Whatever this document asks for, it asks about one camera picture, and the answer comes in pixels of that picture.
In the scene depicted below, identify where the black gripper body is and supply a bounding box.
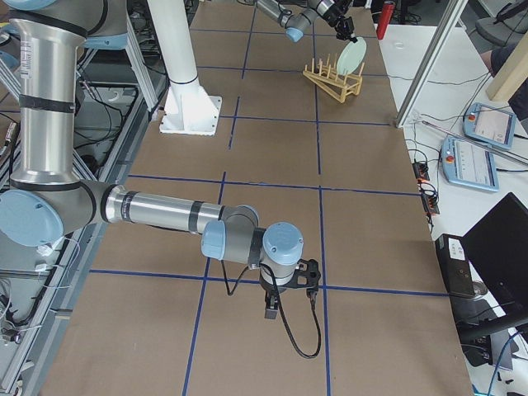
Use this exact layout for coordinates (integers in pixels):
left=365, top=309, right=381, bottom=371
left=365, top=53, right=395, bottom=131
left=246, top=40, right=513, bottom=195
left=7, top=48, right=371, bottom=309
left=259, top=276, right=286, bottom=304
left=329, top=13, right=355, bottom=40

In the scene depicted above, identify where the light green plate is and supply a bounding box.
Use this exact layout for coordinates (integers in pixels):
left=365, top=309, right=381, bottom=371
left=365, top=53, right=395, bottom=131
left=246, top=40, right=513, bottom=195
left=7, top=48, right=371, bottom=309
left=336, top=37, right=367, bottom=75

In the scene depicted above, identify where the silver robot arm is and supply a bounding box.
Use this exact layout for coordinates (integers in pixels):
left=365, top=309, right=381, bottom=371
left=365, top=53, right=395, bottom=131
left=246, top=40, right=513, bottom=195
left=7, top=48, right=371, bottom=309
left=1, top=1, right=304, bottom=318
left=250, top=0, right=358, bottom=43

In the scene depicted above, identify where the wooden plate rack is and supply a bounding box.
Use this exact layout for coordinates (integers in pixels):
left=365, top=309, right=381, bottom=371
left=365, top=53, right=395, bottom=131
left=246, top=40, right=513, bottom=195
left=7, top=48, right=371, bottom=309
left=302, top=55, right=365, bottom=103

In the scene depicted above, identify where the red water bottle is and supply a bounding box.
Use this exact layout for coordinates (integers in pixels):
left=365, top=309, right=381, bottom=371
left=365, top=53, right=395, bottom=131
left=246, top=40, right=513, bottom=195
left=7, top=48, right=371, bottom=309
left=376, top=1, right=395, bottom=40

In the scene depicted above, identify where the seated person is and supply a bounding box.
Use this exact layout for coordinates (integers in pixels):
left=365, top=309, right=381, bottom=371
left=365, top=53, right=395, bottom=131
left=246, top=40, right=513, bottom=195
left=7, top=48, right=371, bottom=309
left=480, top=43, right=517, bottom=77

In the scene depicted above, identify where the orange black connector upper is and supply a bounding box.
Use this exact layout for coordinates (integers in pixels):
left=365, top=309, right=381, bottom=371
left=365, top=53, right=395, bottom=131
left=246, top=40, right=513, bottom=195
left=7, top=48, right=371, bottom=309
left=412, top=161, right=430, bottom=182

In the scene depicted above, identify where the orange black connector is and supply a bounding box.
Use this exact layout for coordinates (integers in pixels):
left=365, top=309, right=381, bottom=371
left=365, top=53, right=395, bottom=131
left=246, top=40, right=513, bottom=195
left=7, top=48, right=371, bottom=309
left=421, top=190, right=440, bottom=215
left=412, top=161, right=430, bottom=182

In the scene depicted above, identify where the far teach pendant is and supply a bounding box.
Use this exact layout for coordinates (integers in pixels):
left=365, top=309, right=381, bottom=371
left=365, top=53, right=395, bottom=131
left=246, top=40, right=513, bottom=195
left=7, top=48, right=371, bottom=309
left=463, top=102, right=517, bottom=150

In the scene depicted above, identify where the teach pendant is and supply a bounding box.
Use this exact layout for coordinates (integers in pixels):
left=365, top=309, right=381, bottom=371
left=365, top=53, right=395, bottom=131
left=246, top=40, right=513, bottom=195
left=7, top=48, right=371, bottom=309
left=441, top=136, right=499, bottom=192
left=463, top=102, right=517, bottom=150

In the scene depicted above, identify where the wooden beam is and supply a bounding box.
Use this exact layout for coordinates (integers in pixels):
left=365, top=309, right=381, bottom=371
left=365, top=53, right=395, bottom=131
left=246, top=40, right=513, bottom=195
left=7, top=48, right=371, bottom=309
left=486, top=33, right=528, bottom=101

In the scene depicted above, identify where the near teach pendant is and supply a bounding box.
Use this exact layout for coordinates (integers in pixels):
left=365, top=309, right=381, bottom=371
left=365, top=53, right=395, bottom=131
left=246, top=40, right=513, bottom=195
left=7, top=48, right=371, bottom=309
left=441, top=136, right=499, bottom=192

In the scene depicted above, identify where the orange black connector lower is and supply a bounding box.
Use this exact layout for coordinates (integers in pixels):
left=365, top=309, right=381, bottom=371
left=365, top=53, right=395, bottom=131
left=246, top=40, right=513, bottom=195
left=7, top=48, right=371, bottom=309
left=421, top=190, right=440, bottom=215

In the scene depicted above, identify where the black computer box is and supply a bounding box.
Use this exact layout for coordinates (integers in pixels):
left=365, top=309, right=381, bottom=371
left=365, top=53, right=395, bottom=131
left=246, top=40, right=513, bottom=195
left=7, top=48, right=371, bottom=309
left=435, top=233, right=488, bottom=299

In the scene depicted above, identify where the black monitor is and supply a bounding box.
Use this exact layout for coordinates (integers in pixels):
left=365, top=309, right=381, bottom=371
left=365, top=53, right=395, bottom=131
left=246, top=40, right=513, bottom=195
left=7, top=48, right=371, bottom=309
left=462, top=192, right=527, bottom=313

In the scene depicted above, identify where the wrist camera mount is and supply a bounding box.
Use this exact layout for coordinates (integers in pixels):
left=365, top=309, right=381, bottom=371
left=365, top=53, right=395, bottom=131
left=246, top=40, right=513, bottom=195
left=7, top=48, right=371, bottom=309
left=286, top=259, right=321, bottom=290

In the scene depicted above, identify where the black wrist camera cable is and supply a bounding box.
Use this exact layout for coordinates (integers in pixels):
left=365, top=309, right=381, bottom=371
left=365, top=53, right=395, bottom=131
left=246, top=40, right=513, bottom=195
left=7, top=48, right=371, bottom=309
left=221, top=260, right=323, bottom=359

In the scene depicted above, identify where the aluminium frame post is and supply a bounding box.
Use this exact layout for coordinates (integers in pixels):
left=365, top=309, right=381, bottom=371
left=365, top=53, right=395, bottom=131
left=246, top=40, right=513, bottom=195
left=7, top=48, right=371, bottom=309
left=395, top=0, right=468, bottom=128

